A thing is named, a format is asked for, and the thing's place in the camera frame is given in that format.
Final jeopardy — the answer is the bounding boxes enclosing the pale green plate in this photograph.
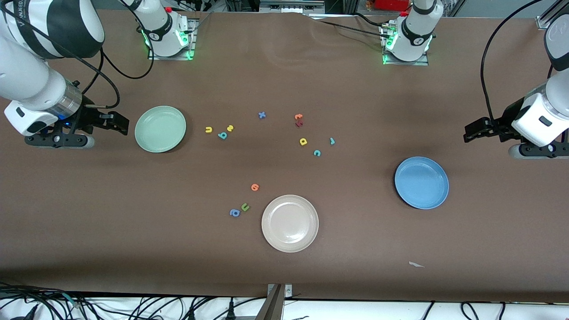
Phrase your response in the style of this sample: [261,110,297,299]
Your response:
[135,105,187,153]

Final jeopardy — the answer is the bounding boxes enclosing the blue plate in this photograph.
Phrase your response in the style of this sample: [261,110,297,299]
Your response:
[394,156,450,210]

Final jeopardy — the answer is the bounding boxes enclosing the brown table cover sheet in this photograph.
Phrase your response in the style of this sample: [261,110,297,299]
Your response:
[0,8,569,303]

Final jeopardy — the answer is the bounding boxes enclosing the red box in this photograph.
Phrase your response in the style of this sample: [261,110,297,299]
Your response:
[373,0,412,12]

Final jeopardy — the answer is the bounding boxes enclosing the beige plate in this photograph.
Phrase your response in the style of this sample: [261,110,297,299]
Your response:
[261,195,320,253]

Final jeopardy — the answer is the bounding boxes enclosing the grey equipment housing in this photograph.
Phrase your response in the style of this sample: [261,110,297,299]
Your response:
[259,0,325,15]

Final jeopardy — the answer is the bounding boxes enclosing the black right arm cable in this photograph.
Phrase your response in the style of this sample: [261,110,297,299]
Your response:
[0,4,155,109]

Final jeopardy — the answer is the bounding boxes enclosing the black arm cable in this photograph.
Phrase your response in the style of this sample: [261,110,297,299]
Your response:
[480,0,545,129]
[0,4,155,109]

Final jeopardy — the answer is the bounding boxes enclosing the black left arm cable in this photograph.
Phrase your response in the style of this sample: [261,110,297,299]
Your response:
[480,0,545,129]

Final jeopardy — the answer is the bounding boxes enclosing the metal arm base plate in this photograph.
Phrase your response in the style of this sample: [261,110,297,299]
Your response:
[148,18,197,60]
[380,22,429,66]

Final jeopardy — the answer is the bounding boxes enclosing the aluminium frame rail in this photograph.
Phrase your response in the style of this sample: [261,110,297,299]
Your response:
[536,0,569,31]

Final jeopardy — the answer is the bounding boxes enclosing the black looped cable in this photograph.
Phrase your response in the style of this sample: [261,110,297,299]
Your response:
[460,301,481,320]

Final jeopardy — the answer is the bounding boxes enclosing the teal sleeved cable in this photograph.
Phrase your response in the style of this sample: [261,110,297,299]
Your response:
[58,291,83,309]

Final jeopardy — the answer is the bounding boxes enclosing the aluminium profile post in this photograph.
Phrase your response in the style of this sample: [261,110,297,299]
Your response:
[255,284,285,320]

